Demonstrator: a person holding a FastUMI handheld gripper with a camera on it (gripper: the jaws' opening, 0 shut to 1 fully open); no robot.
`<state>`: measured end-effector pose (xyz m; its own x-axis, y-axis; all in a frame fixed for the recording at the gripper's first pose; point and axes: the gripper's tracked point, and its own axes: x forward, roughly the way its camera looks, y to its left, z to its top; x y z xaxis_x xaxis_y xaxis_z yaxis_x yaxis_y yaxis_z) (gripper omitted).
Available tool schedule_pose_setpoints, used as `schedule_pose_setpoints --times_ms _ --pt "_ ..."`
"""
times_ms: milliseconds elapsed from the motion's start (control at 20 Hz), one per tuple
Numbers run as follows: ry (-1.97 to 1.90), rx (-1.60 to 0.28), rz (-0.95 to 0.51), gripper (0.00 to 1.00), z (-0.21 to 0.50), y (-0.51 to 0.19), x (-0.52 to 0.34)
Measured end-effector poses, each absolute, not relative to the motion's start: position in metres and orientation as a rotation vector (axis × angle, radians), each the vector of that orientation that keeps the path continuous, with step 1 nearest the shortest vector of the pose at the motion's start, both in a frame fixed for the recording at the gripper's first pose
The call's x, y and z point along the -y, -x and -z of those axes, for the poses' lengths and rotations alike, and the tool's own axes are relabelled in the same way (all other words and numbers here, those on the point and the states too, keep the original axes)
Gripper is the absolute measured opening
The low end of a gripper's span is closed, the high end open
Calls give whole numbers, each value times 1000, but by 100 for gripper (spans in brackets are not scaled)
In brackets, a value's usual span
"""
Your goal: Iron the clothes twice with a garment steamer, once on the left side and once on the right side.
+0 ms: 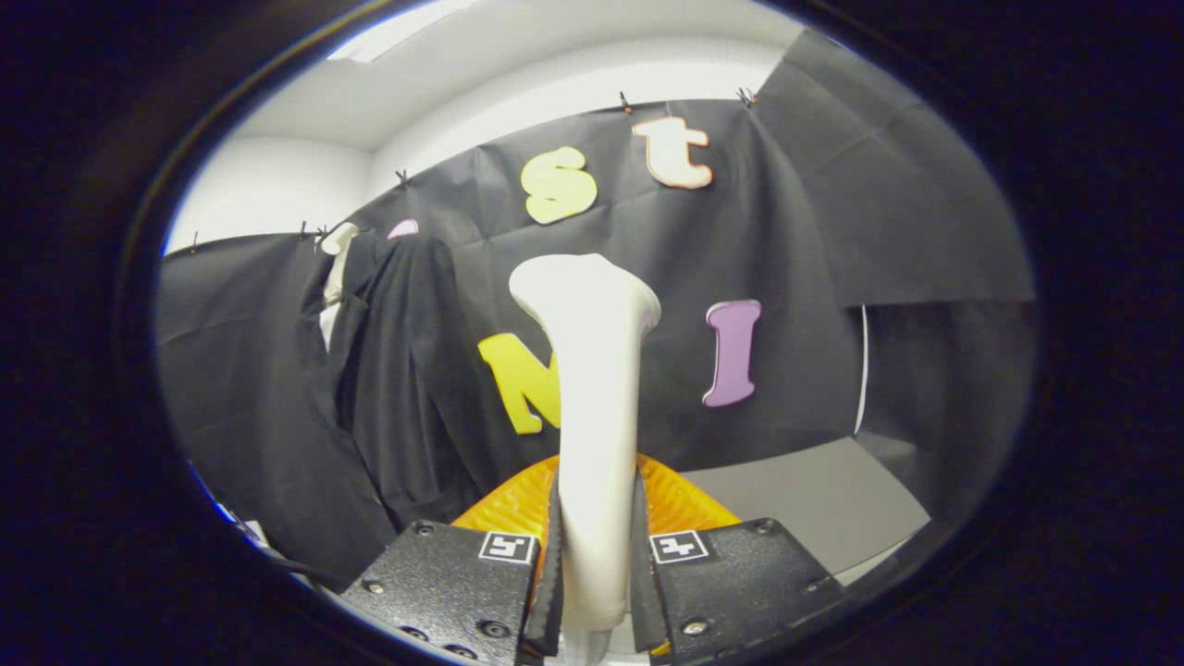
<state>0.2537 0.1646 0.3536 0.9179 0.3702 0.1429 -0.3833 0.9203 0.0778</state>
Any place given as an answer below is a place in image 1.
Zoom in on black backdrop cloth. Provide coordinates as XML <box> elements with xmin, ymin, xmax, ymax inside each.
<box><xmin>155</xmin><ymin>28</ymin><xmax>1037</xmax><ymax>593</ymax></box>

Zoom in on white garment steamer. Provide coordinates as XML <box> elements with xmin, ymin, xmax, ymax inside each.
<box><xmin>509</xmin><ymin>253</ymin><xmax>663</xmax><ymax>666</ymax></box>

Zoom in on thin white pipe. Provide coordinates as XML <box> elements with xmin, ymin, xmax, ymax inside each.
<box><xmin>856</xmin><ymin>305</ymin><xmax>871</xmax><ymax>436</ymax></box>

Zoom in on black suit jacket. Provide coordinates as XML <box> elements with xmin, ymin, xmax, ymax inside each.
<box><xmin>319</xmin><ymin>231</ymin><xmax>519</xmax><ymax>528</ymax></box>

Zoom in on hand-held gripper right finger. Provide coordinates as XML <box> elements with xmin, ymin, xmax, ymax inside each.
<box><xmin>632</xmin><ymin>453</ymin><xmax>847</xmax><ymax>665</ymax></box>

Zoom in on grey cabinet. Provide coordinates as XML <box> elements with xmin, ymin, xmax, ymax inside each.
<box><xmin>680</xmin><ymin>435</ymin><xmax>931</xmax><ymax>588</ymax></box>

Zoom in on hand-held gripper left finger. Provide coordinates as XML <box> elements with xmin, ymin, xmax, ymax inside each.
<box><xmin>338</xmin><ymin>453</ymin><xmax>565</xmax><ymax>666</ymax></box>

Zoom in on white clothes hanger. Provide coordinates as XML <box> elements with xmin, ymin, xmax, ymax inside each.
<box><xmin>319</xmin><ymin>222</ymin><xmax>360</xmax><ymax>306</ymax></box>

